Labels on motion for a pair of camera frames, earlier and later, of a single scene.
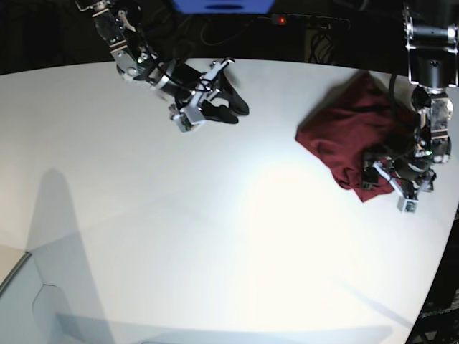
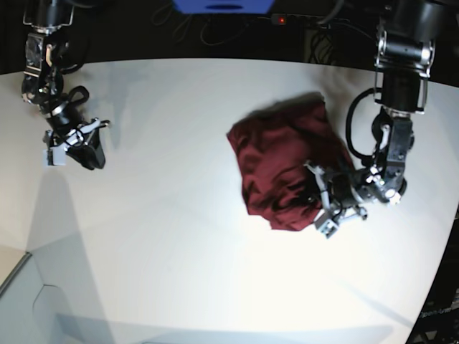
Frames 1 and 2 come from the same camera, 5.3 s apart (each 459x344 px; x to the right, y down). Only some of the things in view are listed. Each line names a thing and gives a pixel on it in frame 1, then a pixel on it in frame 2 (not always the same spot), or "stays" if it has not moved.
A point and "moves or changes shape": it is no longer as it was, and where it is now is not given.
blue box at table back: (224, 6) stays
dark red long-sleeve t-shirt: (355, 118) moves or changes shape
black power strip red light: (296, 19) stays
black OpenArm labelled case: (439, 322) stays
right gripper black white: (407, 182) -> (339, 192)
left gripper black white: (191, 89) -> (75, 138)
